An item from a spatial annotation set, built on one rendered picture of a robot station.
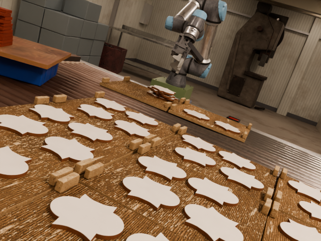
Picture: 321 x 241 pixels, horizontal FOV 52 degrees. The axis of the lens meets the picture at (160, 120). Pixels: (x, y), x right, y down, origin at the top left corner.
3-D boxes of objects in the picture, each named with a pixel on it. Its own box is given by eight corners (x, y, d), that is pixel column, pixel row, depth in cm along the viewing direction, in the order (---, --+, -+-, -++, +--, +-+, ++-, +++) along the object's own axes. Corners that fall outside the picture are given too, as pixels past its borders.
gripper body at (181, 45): (169, 56, 171) (179, 36, 172) (185, 63, 171) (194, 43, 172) (171, 50, 163) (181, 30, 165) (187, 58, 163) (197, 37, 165)
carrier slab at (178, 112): (186, 104, 202) (187, 102, 201) (250, 130, 191) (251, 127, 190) (167, 112, 169) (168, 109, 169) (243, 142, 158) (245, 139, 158)
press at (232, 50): (263, 108, 1010) (302, 15, 936) (264, 115, 888) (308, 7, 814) (217, 92, 1043) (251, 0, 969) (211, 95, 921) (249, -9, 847)
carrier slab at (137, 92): (127, 82, 213) (127, 80, 213) (184, 104, 202) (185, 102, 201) (99, 84, 180) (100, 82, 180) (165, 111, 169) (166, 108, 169)
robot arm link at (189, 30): (197, 36, 173) (200, 30, 165) (194, 44, 172) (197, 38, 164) (185, 30, 173) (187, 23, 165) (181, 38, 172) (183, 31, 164)
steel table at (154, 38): (112, 63, 917) (123, 24, 889) (183, 89, 871) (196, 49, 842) (98, 63, 838) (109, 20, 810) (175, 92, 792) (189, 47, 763)
